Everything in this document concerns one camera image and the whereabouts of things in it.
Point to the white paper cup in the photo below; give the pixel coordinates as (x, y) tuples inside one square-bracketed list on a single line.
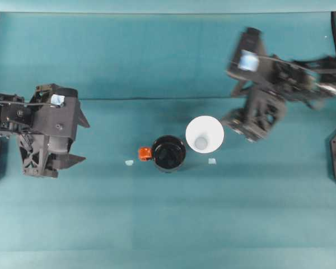
[(204, 126)]

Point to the small white scrap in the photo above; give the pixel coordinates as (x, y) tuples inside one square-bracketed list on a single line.
[(212, 161), (128, 162)]

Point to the blue-green table cloth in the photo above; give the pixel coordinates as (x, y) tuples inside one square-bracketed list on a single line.
[(168, 224)]

